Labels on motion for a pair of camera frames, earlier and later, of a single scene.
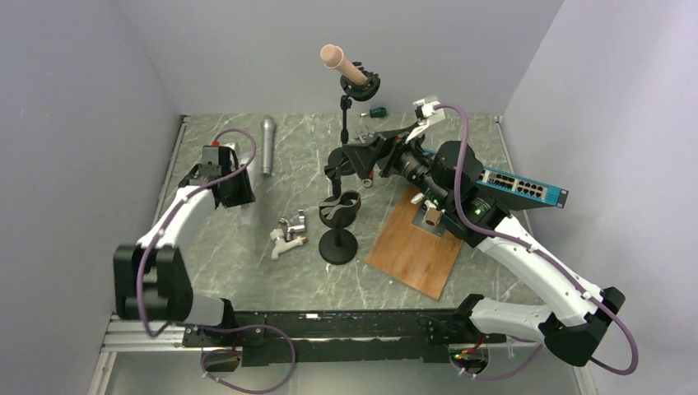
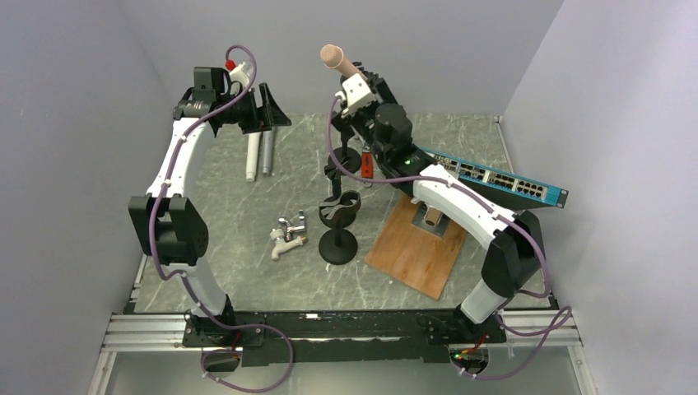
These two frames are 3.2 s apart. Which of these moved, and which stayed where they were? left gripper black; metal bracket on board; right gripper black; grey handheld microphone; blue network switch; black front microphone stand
Moved: left gripper black; right gripper black
Stayed: blue network switch; metal bracket on board; grey handheld microphone; black front microphone stand
